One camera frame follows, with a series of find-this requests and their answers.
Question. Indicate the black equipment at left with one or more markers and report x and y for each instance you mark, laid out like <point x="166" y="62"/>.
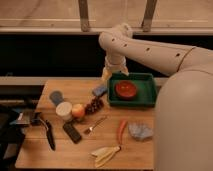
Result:
<point x="11" y="134"/>

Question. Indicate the orange peach fruit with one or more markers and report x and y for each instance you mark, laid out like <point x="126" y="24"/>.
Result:
<point x="78" y="111"/>

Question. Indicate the crumpled blue cloth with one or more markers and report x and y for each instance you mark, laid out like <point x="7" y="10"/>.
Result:
<point x="140" y="131"/>

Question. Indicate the black remote control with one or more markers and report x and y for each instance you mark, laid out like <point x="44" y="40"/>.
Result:
<point x="72" y="132"/>

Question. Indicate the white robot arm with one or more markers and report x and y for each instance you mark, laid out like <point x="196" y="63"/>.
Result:
<point x="183" y="123"/>

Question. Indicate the black handled knife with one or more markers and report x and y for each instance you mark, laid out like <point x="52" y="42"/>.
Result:
<point x="49" y="133"/>

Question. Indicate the orange carrot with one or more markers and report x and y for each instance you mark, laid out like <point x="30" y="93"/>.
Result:
<point x="120" y="131"/>

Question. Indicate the red bowl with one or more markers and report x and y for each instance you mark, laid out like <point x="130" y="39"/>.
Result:
<point x="125" y="89"/>

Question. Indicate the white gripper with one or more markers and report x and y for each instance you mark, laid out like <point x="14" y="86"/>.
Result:
<point x="114" y="64"/>

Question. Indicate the dark grape bunch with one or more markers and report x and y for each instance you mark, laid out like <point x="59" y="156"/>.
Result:
<point x="94" y="106"/>

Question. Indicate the white plastic cup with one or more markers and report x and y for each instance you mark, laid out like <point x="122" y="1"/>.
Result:
<point x="64" y="110"/>

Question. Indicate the blue round lid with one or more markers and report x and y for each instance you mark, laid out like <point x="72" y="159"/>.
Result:
<point x="56" y="97"/>

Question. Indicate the metal fork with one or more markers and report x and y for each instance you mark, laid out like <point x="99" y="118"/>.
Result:
<point x="91" y="128"/>

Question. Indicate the green plastic tray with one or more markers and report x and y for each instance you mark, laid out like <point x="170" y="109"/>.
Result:
<point x="146" y="90"/>

